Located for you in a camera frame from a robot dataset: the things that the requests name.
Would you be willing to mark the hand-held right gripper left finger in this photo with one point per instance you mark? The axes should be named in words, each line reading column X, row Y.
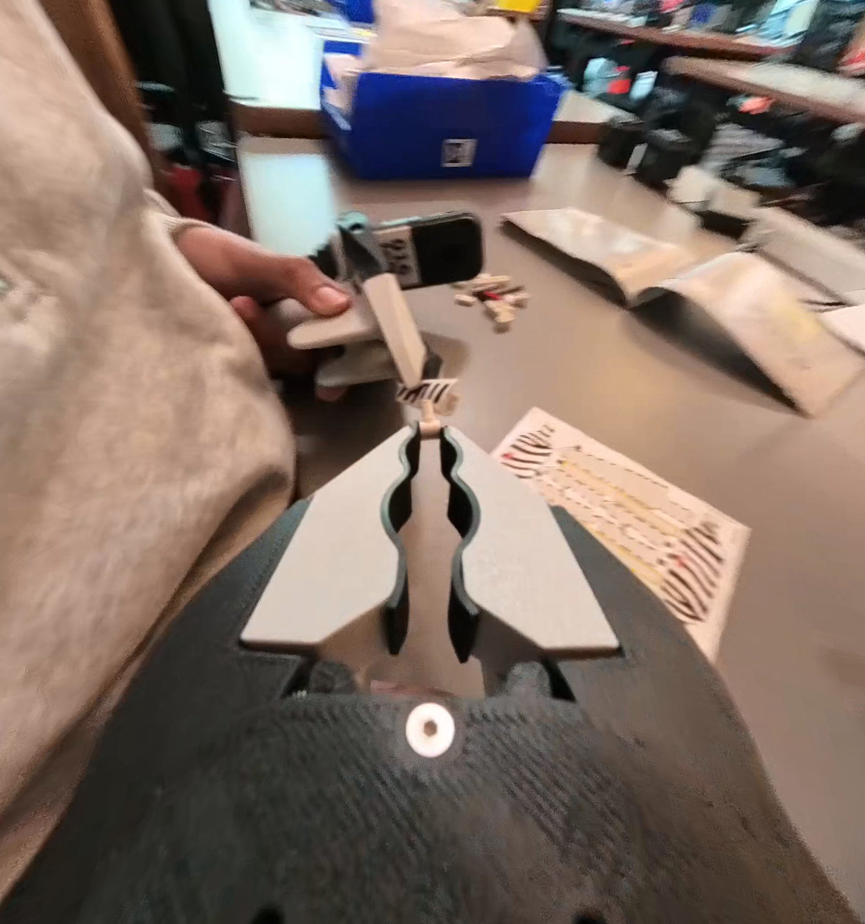
column 331, row 563

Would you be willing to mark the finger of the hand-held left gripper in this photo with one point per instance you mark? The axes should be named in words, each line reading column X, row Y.
column 400, row 325

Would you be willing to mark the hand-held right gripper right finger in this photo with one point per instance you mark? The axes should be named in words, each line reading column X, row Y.
column 526, row 570

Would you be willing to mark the zebra striped lego piece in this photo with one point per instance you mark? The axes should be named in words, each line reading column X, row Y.
column 425, row 393

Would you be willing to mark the pile of small lego pieces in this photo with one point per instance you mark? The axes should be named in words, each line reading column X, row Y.
column 494, row 296

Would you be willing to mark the person's left hand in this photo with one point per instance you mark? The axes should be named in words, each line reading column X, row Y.
column 259, row 278

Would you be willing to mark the zebra striped sticker sheet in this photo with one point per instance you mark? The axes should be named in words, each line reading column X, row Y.
column 620, row 505

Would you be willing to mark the large blue plastic bin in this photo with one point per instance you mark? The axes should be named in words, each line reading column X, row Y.
column 432, row 123

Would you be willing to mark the open instruction booklet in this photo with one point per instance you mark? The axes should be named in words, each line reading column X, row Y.
column 620, row 252

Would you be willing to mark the black battery boxes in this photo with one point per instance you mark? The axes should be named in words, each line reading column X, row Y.
column 642, row 148

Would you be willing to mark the long wooden table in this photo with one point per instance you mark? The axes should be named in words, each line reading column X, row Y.
column 779, row 83

